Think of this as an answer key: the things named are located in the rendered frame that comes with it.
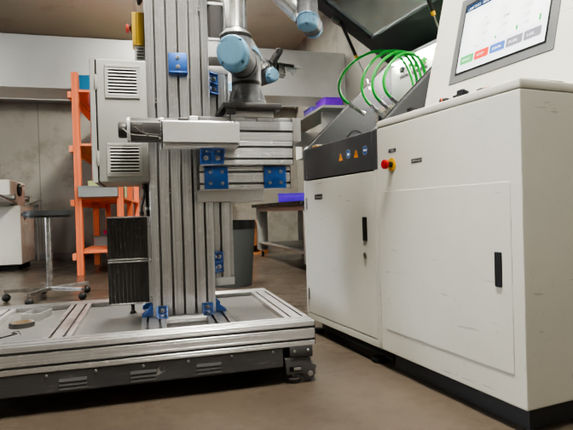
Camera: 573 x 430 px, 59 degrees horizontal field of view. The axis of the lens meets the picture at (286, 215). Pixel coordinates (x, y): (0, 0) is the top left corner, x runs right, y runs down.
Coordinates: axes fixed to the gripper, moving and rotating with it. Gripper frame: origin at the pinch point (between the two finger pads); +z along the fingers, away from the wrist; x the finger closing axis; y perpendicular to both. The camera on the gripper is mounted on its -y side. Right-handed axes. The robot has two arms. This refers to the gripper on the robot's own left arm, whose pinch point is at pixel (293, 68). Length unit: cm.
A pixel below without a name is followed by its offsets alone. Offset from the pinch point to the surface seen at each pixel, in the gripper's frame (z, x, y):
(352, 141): -31, 77, 43
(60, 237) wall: 51, -583, 194
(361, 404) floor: -72, 127, 130
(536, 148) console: -53, 164, 45
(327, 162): -24, 56, 53
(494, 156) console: -56, 154, 48
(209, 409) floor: -110, 95, 134
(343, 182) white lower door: -28, 71, 61
